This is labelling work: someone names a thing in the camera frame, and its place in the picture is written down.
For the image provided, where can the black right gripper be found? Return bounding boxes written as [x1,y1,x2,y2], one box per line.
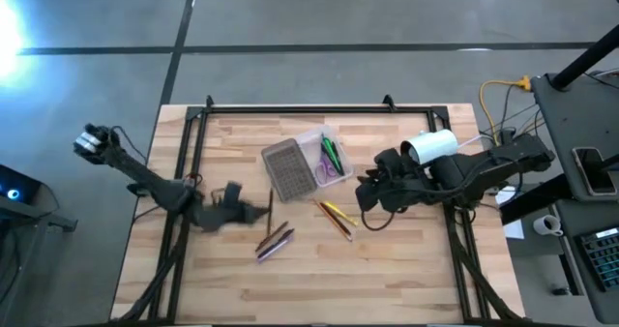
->
[356,164,434,213]

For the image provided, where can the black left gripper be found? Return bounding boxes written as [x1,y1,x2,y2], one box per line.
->
[192,200,271,233]

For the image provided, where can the yellow pen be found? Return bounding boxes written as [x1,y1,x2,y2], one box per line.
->
[322,200,360,227]

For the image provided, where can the purple mechanical pencil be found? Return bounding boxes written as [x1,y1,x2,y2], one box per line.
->
[257,235,294,264]

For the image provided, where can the dark pencil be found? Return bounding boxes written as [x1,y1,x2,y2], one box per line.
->
[318,201,353,236]

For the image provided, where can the purple scissors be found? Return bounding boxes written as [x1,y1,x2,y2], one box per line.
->
[314,152,340,186]

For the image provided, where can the green pen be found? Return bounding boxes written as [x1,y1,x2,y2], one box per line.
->
[321,134,343,175]

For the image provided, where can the grey studded box lid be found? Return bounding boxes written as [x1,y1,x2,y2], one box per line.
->
[260,137,319,203]

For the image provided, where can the clear plastic supply box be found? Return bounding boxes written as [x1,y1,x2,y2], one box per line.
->
[295,125,355,189]

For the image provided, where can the white paper sheet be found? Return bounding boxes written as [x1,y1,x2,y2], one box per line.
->
[495,186,526,241]

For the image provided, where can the white mug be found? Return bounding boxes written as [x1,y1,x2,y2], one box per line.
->
[533,214,565,237]

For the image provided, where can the black smartphone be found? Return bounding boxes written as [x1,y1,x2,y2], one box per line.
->
[573,146,618,196]

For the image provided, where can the dark keyboard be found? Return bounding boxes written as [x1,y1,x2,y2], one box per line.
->
[577,227,619,292]

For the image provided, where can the black device blue light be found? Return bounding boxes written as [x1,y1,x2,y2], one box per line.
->
[0,164,78,232]

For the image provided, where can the black pole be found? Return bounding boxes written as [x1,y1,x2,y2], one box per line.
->
[550,24,619,91]

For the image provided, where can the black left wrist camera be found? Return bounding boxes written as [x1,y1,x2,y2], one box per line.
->
[223,180,244,206]

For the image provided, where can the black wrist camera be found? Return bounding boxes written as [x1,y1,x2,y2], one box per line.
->
[223,180,244,206]
[374,147,405,173]

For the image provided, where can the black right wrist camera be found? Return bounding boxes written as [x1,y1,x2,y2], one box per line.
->
[374,147,405,173]

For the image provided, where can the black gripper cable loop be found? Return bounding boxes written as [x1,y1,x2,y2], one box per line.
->
[360,208,402,232]

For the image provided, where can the black aluminium table frame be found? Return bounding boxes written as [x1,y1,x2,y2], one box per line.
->
[115,94,526,326]

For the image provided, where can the yellow cable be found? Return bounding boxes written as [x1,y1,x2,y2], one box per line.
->
[478,76,532,147]

